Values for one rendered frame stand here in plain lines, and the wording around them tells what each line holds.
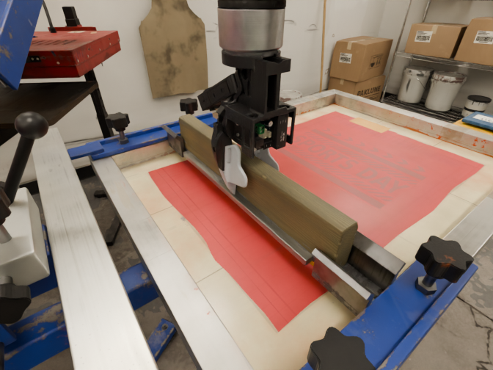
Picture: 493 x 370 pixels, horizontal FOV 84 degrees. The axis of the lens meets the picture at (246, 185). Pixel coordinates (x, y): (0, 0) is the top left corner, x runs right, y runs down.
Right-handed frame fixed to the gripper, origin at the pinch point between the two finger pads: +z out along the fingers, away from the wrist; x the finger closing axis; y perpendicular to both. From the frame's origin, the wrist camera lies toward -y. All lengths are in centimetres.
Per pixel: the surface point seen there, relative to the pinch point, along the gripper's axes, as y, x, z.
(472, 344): 44, 92, 101
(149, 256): 4.9, -18.1, 1.8
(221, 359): 20.5, -16.9, 1.7
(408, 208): 18.0, 23.0, 5.3
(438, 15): -133, 367, -2
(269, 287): 15.7, -6.9, 5.2
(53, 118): -69, -22, 6
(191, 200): -6.4, -6.8, 5.3
